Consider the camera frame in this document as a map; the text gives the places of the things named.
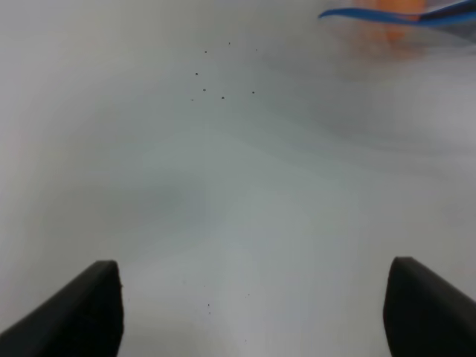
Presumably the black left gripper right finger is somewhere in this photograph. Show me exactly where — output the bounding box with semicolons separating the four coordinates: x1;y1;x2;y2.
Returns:
382;257;475;357

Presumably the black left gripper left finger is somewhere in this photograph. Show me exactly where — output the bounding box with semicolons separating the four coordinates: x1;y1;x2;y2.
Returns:
1;260;124;356

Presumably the clear zip bag blue zipper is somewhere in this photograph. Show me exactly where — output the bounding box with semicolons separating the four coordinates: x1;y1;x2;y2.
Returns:
260;0;476;157

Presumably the orange toy fruit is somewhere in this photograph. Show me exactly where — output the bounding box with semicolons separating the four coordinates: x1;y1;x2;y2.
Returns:
356;0;427;44

